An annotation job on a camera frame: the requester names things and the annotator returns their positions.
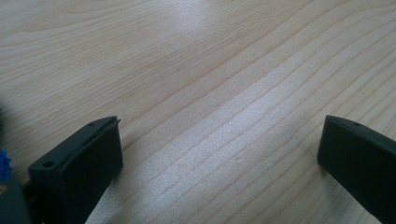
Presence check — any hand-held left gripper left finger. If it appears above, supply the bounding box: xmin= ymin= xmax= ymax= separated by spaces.
xmin=27 ymin=115 xmax=124 ymax=224

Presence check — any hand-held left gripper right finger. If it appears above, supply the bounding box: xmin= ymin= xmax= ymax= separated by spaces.
xmin=317 ymin=114 xmax=396 ymax=224

